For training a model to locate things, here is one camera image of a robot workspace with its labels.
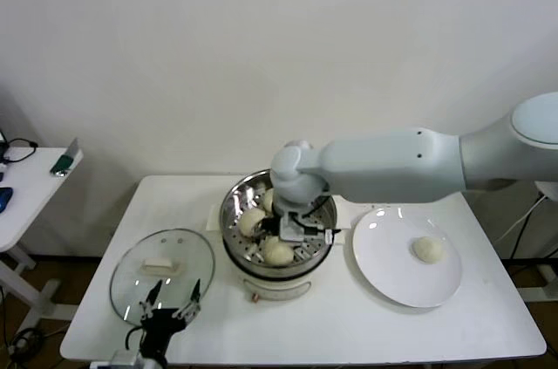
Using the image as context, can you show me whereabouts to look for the white electric cooker pot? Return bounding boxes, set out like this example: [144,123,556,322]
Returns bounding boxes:
[205,202,351,304]

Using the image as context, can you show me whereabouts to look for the white steamed baozi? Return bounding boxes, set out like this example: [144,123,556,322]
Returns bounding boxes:
[238,208,267,237]
[260,188,276,215]
[412,236,446,264]
[260,236,294,268]

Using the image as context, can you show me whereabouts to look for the white desk foot frame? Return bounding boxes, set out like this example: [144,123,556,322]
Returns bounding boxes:
[521,264,558,303]

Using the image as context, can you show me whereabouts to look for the round white plate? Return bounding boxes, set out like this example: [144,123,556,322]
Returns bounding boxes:
[351,207,463,309]

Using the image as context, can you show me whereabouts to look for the black wall cable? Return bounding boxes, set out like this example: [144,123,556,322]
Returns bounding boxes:
[514,202,544,261]

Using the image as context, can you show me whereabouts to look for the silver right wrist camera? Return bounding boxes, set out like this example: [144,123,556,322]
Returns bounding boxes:
[300,224,336,246]

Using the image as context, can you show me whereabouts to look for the white wall cable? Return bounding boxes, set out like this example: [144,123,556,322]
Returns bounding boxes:
[495,199,548,244]

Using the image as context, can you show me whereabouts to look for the black floor cable bundle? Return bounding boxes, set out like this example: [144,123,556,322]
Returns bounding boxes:
[8,327,44,359]

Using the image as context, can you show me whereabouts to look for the perforated steel steamer basket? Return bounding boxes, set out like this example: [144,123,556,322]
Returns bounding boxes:
[219,168,337,279]

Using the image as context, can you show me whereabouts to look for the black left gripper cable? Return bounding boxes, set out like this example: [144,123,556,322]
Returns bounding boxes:
[125,327,145,351]

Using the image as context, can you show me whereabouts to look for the black cable loop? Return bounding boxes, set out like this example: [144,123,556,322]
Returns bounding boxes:
[0,138,39,165]

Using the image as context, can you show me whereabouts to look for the round glass pot lid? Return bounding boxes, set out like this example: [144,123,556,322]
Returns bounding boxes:
[109,228,216,329]

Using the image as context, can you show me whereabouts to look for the white side table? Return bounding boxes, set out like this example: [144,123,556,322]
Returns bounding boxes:
[0,147,85,333]

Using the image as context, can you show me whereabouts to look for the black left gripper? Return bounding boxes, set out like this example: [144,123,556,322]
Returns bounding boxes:
[139,278,202,358]

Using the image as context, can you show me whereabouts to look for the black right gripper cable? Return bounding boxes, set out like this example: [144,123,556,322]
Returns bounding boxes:
[287,196,345,237]

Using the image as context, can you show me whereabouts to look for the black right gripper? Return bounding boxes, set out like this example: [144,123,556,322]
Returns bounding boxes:
[255,210,307,243]

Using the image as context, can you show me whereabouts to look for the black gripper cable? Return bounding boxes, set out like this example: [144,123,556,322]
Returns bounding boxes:
[287,196,345,237]
[125,327,145,351]

